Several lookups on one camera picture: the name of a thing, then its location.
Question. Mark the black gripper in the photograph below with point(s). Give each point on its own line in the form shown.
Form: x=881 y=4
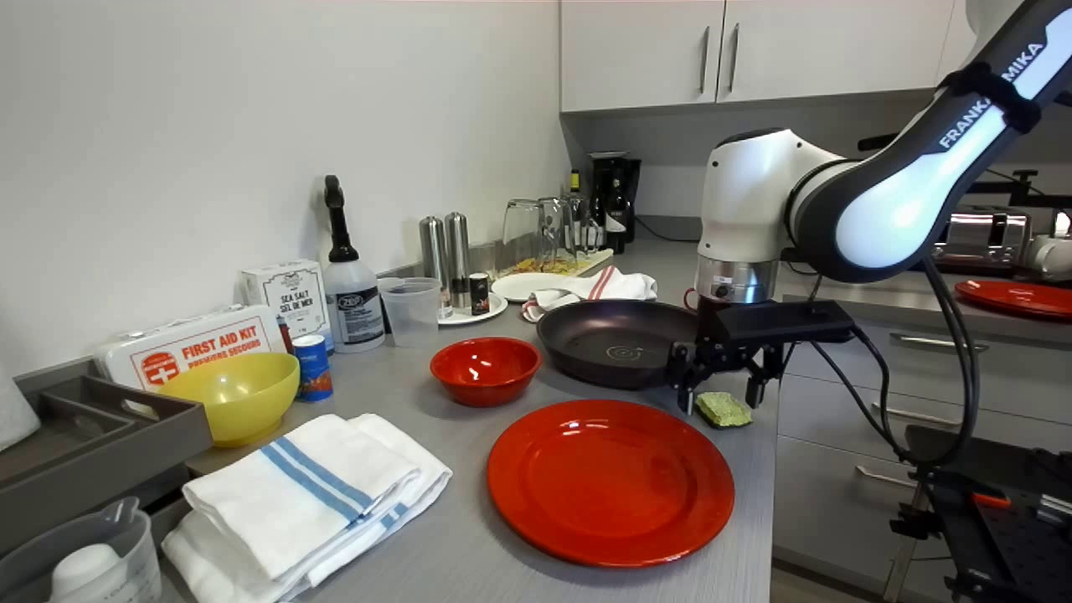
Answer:
x=725 y=356

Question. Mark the yellow green sponge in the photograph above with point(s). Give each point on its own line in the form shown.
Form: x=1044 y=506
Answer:
x=725 y=411

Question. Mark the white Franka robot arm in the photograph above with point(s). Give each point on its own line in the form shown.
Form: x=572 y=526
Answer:
x=892 y=211

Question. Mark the dark frying pan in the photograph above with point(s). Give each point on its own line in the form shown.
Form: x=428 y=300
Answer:
x=606 y=345

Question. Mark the white towel red stripe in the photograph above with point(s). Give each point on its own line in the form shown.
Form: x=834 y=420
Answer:
x=620 y=286

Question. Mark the red dinner plate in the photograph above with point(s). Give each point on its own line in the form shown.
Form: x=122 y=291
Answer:
x=606 y=484
x=1016 y=300

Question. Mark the yellow patterned mat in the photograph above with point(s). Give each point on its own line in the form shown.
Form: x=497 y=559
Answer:
x=556 y=265

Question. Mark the black coffee machine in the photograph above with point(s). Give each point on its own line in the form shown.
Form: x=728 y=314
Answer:
x=616 y=195

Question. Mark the white dinner plate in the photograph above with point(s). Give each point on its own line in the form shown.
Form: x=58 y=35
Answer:
x=524 y=286

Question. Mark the red bowl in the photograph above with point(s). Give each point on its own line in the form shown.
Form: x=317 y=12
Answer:
x=485 y=368

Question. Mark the small dark spice jar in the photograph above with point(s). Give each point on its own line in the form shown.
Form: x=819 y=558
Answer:
x=480 y=291

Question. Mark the small white saucer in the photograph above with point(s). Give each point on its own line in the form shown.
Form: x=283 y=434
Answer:
x=471 y=320

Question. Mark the steel shaker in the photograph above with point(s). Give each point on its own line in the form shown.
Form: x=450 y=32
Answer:
x=434 y=248
x=456 y=257

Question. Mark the steel toaster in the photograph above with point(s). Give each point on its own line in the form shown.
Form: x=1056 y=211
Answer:
x=982 y=238

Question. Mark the black equipment stand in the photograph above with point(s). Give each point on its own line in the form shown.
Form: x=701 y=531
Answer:
x=1005 y=523

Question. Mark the clear plastic container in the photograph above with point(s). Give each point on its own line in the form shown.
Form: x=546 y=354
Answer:
x=409 y=302

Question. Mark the white appliance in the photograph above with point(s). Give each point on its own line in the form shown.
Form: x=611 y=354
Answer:
x=1056 y=257

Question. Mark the spray bottle black nozzle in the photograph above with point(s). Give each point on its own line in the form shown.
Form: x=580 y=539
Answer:
x=357 y=297

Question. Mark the blue can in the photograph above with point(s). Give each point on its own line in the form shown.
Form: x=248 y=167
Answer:
x=312 y=368

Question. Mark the white towel blue stripes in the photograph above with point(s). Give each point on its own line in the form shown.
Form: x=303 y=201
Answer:
x=303 y=504

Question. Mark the small white box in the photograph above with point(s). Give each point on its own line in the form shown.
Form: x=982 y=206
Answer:
x=290 y=297

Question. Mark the yellow green bowl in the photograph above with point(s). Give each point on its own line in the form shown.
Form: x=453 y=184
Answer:
x=235 y=397

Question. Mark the white first aid kit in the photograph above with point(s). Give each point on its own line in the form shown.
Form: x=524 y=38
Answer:
x=189 y=354

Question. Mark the clear plastic measuring jug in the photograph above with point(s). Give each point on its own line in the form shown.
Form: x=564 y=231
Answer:
x=122 y=538

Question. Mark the grey tray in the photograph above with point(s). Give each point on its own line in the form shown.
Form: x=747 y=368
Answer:
x=89 y=445

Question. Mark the white cap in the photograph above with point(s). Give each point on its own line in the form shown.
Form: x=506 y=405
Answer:
x=89 y=574

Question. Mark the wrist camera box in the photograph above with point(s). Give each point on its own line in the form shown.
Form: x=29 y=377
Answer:
x=782 y=322

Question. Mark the white wall cabinets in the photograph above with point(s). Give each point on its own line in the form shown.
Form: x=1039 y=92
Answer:
x=639 y=50

